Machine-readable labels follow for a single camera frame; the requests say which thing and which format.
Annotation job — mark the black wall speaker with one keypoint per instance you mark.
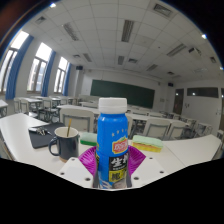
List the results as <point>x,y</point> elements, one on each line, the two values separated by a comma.
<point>170,84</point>
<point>79,67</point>

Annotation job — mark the dark door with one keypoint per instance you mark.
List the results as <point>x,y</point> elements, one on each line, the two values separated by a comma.
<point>178,101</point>

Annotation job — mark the blue curtain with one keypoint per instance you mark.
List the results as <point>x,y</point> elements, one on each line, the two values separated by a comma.
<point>16,73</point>
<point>66,81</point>
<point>47,76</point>

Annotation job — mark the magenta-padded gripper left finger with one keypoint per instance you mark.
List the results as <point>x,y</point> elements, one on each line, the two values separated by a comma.
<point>75,171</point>

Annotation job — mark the blue drink bottle white cap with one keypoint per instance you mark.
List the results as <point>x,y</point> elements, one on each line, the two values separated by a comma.
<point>112,133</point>

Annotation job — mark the bunch of keys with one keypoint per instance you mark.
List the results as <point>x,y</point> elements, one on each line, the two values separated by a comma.
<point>40,131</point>

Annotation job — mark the classroom desks and chairs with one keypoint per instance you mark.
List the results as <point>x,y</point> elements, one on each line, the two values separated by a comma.
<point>80,120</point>

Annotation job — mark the yellow sponge with green top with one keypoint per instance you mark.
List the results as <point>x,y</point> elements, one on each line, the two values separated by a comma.
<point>147,143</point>

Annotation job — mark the tall window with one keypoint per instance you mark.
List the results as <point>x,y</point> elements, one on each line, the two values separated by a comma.
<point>39,66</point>
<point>60,75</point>
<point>13,53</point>

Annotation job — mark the small green sponge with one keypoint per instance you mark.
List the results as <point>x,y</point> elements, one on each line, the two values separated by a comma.
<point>88,139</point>

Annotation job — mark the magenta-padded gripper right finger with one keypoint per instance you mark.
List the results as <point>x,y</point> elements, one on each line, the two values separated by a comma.
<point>146,170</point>

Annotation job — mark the dark blue mug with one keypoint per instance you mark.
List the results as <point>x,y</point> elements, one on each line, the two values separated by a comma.
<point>68,145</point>

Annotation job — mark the black flat folder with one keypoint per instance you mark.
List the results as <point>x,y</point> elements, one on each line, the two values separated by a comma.
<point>40,140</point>

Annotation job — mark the dark wide wall window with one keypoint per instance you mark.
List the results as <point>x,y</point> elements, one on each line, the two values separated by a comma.
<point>202,92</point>

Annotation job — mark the wooden stir stick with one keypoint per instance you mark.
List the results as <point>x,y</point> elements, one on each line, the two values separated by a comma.
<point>69,128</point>

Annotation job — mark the ceiling lights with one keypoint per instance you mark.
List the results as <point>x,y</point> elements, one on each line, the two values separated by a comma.
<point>127,30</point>

